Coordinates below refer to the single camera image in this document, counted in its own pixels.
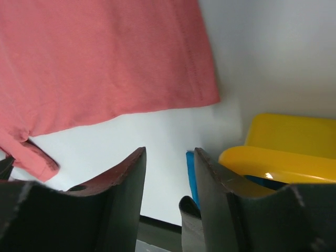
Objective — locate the blue t shirt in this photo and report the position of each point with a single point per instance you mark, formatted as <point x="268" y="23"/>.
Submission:
<point x="192" y="177"/>

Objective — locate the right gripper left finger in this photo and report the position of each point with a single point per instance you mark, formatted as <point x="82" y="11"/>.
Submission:
<point x="101" y="214"/>

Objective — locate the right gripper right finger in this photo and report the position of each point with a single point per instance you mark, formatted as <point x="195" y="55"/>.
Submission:
<point x="240" y="215"/>

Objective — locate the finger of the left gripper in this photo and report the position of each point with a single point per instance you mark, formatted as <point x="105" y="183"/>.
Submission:
<point x="6" y="167"/>

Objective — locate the yellow plastic bin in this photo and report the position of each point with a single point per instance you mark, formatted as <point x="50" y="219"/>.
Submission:
<point x="284" y="149"/>

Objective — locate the salmon pink t shirt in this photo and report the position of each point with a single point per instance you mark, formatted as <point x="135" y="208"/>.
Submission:
<point x="66" y="64"/>

